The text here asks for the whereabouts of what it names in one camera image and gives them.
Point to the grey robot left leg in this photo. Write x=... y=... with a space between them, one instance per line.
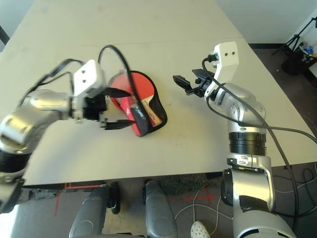
x=91 y=213

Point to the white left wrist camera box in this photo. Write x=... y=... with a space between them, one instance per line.
x=86 y=77

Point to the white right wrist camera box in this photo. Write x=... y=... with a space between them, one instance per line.
x=227 y=57

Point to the black table frame bar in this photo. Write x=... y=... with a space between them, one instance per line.
x=4 y=36

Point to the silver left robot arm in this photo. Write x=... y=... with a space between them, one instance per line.
x=32 y=116

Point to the black tripod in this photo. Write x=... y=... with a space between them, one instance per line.
x=294 y=41

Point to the black red paddle case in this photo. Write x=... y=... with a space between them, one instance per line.
x=158 y=109

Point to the white perforated shoe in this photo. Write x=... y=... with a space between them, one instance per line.
x=199 y=230

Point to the black table leg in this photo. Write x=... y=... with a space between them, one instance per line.
x=115 y=198

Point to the grey robot leg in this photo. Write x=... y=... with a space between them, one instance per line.
x=158 y=213
x=91 y=213

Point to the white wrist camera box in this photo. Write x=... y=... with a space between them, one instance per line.
x=86 y=77
x=227 y=57

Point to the grey robot right leg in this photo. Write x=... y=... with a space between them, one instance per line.
x=158 y=213

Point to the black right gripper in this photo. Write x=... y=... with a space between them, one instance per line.
x=204 y=85

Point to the black bin with bottles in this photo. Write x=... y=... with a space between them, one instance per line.
x=293 y=65

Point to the red ping-pong paddle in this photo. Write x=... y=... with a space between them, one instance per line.
x=141 y=84

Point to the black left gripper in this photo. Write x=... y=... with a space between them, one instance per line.
x=95 y=109

